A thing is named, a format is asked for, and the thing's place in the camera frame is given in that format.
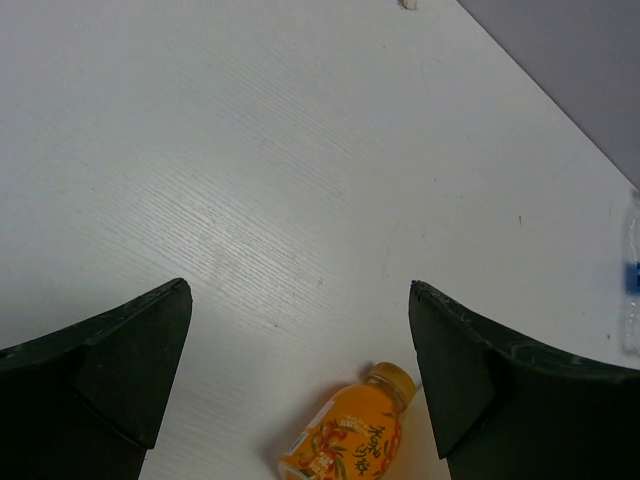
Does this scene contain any small white paper scrap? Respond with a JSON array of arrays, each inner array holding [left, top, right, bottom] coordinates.
[[398, 0, 418, 11]]

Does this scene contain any clear bottle blue label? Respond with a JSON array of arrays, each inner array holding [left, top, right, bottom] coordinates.
[[621, 190, 639, 356]]

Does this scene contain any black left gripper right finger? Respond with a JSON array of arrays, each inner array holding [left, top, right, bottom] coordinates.
[[408, 281, 639, 479]]

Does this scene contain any orange juice bottle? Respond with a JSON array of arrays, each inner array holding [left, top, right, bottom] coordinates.
[[279, 362, 416, 480]]

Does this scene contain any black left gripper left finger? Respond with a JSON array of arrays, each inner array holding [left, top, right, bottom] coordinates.
[[1, 278, 192, 479]]

